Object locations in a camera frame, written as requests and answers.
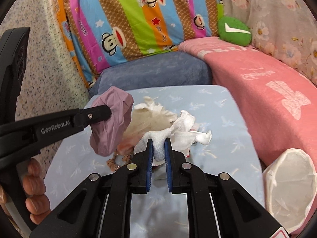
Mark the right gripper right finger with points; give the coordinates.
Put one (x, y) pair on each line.
(218, 206)

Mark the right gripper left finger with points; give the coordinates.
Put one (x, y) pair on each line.
(100, 206)

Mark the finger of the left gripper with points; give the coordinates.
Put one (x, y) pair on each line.
(62, 126)

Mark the purple cloth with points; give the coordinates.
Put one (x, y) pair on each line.
(107, 135)

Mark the beige mesh tulle cloth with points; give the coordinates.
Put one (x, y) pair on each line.
(146, 116)

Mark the white lined trash bin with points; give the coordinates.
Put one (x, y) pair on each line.
(290, 188)

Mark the person's left hand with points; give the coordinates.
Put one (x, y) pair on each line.
(37, 203)

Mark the brown patterned cloth scrap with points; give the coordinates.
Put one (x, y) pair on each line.
(117, 160)

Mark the colourful monkey print pillow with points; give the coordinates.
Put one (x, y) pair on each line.
(101, 34)

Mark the pink bow print blanket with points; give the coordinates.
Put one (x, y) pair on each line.
(277, 103)

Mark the blue-grey velvet pillow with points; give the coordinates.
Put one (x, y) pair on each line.
(167, 69)

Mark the green round plush cushion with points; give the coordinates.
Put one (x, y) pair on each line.
(234, 31)

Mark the grey floral bedsheet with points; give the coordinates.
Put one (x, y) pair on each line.
(283, 29)

